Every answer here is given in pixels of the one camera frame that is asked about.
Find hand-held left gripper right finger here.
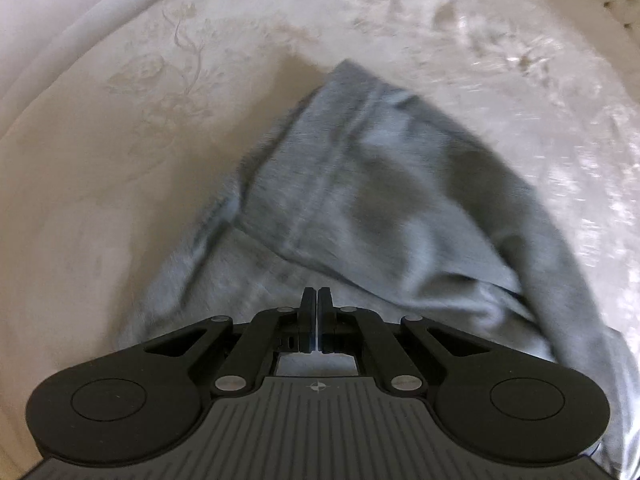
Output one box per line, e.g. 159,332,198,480
318,287,493,396

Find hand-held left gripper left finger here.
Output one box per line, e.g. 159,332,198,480
144,287,319,396

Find grey pants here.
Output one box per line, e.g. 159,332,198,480
117,58,640,480

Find white floral bedspread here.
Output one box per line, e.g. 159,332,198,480
0,0,640,466

